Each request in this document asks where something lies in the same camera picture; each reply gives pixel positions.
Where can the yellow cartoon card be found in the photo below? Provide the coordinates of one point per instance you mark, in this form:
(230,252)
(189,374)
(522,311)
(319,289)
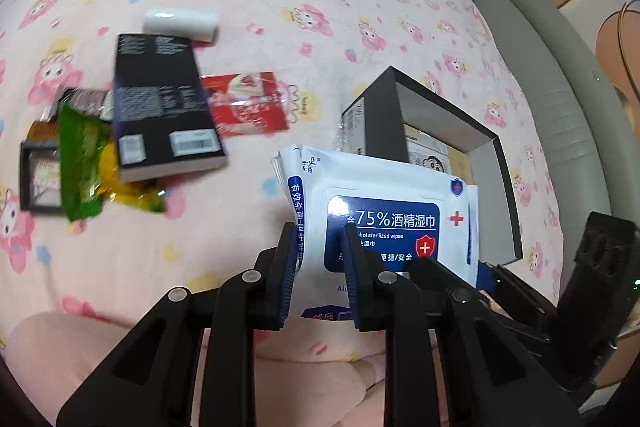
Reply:
(435,152)

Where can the red snack packet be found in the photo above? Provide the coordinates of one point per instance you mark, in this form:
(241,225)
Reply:
(247,104)

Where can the white cylindrical roll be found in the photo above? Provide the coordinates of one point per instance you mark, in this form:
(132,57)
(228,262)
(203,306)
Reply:
(181,26)

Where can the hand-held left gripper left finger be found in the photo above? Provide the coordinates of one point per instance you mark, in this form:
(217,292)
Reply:
(286,279)

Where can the dark square packet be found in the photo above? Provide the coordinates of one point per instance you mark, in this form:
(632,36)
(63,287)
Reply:
(41,179)

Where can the orange wooden board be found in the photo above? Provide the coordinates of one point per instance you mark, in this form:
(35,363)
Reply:
(617,57)

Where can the long black product box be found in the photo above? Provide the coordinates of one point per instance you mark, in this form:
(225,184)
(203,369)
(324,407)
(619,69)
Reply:
(160,102)

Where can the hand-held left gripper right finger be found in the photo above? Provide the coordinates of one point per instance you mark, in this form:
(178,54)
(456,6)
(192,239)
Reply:
(352,279)

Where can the white blue wet wipes pack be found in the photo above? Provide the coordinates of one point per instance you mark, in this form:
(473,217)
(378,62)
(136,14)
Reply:
(390,217)

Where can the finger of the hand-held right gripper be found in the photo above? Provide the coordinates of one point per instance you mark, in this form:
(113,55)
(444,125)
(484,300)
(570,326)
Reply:
(510,292)

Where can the grey padded chair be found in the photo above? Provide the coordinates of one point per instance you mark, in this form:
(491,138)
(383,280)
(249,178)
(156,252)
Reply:
(550,72)

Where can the small orange brown packet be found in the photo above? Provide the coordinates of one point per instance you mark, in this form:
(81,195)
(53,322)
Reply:
(42,132)

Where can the green yellow snack packet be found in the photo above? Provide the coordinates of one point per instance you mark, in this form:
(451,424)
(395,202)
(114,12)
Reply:
(82,162)

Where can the black cardboard box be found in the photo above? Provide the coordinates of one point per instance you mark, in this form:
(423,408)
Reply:
(430,117)

